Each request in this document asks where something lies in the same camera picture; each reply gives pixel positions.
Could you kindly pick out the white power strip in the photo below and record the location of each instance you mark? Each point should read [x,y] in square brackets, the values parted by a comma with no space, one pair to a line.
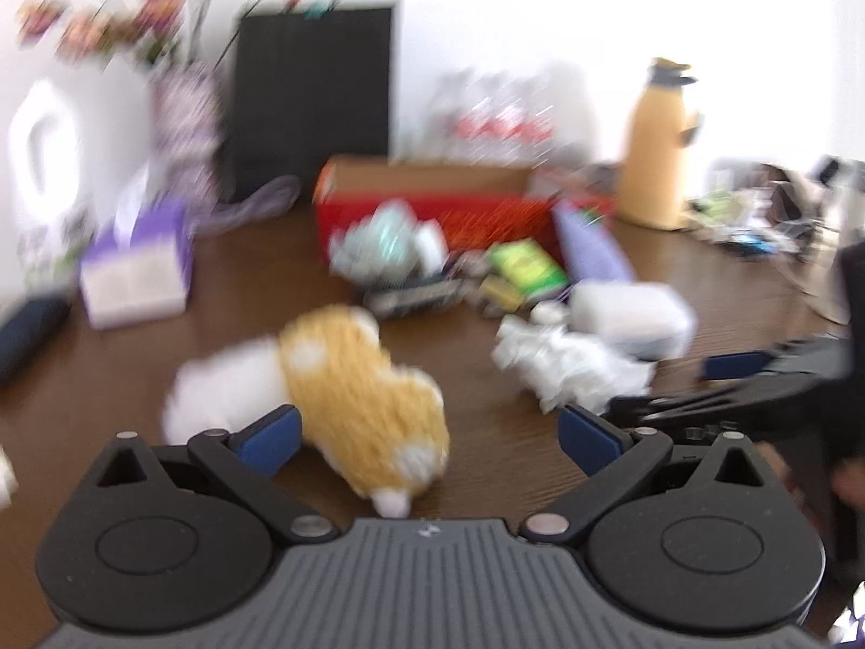
[743,230]

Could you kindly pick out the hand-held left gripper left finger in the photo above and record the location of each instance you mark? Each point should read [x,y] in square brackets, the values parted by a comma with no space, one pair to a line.
[267,439]

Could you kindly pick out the teal plastic bag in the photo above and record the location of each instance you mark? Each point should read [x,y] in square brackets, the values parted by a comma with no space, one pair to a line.
[385,236]

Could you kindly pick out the green tissue pack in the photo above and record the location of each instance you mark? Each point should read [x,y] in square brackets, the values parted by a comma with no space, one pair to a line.
[527,263]

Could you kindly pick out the red cardboard box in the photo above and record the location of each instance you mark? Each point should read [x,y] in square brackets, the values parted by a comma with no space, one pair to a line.
[473,216]

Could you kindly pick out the black hairbrush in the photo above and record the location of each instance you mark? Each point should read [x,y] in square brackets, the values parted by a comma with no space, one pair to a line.
[412,294]

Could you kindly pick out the white tissue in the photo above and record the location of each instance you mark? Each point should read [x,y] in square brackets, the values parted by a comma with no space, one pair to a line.
[561,358]

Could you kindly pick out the pack of water bottles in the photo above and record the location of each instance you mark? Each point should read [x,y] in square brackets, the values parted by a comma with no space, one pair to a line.
[500,122]

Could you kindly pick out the black paper bag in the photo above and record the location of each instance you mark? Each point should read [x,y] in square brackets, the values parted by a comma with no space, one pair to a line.
[311,94]

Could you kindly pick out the purple tissue box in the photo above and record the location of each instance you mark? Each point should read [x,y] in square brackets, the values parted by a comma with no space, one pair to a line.
[135,270]

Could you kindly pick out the yellow and white plush toy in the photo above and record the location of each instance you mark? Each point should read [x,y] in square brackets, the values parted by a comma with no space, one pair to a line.
[351,378]

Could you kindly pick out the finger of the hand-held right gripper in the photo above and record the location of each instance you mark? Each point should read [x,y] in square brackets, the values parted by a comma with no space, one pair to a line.
[736,365]
[682,407]

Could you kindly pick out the white detergent jug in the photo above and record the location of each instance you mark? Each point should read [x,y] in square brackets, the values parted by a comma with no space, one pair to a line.
[76,149]

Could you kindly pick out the dark folded umbrella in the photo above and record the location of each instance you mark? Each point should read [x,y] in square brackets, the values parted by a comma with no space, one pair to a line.
[27,334]

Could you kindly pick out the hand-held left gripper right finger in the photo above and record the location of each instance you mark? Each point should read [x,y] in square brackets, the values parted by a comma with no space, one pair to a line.
[591,439]

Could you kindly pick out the yellow thermos jug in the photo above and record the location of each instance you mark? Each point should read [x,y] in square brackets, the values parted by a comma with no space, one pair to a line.
[655,149]

